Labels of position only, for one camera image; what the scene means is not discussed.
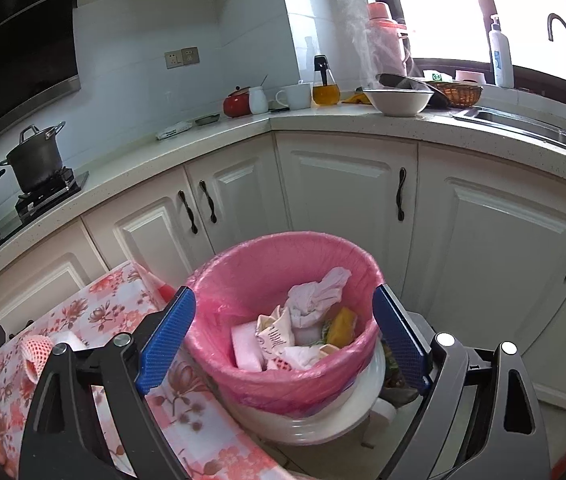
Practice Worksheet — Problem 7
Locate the grey cooking pot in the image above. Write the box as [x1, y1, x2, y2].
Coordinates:
[0, 121, 66, 193]

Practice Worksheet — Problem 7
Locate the pink thermos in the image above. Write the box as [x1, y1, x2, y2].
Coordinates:
[365, 2, 409, 78]

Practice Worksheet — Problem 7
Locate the white tissue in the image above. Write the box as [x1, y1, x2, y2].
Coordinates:
[283, 344, 334, 368]

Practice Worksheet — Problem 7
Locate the cream printed paper bag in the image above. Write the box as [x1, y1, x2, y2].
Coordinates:
[255, 305, 296, 361]

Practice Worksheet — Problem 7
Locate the white jar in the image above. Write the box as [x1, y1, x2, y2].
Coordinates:
[248, 85, 269, 115]

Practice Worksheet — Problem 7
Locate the floral pink tablecloth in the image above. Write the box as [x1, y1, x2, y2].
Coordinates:
[0, 260, 294, 480]

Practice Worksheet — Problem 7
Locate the pink-lined bin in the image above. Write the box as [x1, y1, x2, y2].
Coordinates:
[183, 231, 389, 416]

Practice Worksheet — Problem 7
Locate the grey wall socket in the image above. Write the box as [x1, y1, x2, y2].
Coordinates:
[164, 46, 200, 70]

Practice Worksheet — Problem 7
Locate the yellow sponge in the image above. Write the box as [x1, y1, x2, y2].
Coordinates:
[325, 306, 359, 348]

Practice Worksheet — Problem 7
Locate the white bowl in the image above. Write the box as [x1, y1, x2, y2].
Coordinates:
[362, 87, 435, 117]

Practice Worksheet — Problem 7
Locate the white kitchen cabinet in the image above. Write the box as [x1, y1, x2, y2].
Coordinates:
[0, 130, 566, 461]

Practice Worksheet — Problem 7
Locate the steel sink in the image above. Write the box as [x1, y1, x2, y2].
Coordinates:
[453, 105, 566, 161]

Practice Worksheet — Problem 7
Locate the black range hood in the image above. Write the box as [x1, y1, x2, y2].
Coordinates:
[0, 0, 81, 151]

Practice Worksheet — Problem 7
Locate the wicker basket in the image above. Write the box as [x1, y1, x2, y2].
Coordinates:
[430, 81, 484, 107]

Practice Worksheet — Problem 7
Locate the pink foam fruit net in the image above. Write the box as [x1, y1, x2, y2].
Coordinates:
[19, 335, 56, 381]

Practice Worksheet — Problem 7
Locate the black gas stove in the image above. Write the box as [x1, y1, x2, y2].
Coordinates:
[0, 167, 88, 281]

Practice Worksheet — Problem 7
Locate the white cup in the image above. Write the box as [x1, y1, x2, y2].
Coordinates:
[275, 82, 313, 111]

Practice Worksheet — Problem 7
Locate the white paper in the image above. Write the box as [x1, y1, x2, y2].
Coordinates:
[285, 266, 353, 331]

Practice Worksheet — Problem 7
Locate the oil bottle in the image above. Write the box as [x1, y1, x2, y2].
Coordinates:
[312, 55, 340, 107]

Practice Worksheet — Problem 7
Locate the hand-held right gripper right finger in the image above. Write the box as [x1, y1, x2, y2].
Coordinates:
[372, 284, 551, 480]

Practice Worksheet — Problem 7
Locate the red teapot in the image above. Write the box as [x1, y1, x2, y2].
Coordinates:
[223, 86, 251, 118]

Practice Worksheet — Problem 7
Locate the white packet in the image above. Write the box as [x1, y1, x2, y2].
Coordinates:
[157, 121, 193, 141]

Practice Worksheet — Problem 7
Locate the kitchen window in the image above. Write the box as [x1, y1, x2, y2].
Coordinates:
[363, 0, 566, 91]

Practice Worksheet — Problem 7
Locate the white soap bottle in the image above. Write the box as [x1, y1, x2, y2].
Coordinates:
[488, 14, 515, 88]

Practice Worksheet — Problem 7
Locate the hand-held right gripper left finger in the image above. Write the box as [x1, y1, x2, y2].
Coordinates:
[19, 285, 198, 480]

